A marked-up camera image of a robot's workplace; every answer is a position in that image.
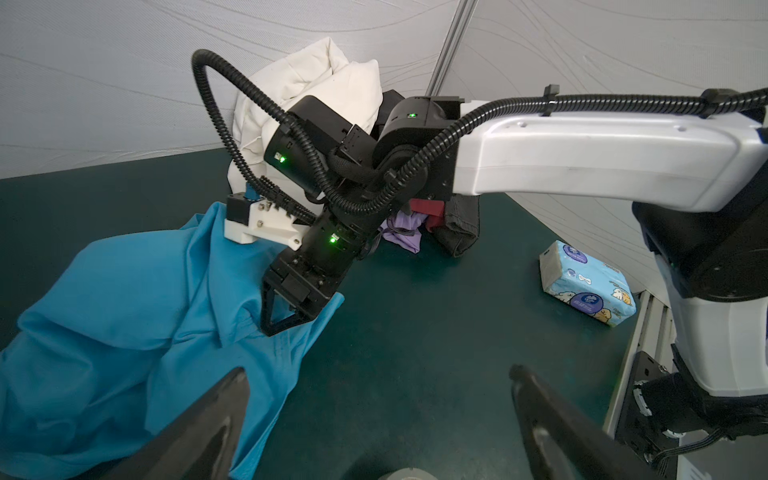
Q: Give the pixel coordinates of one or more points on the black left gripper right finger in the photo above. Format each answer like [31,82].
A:
[560,441]

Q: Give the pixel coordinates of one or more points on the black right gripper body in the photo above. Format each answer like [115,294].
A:
[308,278]

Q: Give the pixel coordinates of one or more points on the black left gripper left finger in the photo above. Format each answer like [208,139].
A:
[200,443]

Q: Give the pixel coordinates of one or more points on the turquoise blue cloth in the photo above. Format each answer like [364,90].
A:
[135,330]

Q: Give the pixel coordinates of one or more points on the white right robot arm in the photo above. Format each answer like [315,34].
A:
[693,168]

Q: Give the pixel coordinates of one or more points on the lilac purple cloth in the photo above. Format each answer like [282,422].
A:
[403,229]

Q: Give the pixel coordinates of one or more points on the maroon red cloth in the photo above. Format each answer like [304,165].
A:
[434,211]

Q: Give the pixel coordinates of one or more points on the dark grey denim jeans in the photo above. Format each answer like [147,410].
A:
[461,227]

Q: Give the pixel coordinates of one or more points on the blue tissue pack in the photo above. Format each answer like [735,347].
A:
[586,284]

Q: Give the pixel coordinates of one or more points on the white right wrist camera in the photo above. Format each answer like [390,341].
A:
[248,221]

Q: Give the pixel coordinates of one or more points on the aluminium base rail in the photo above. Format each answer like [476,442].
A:
[648,357]

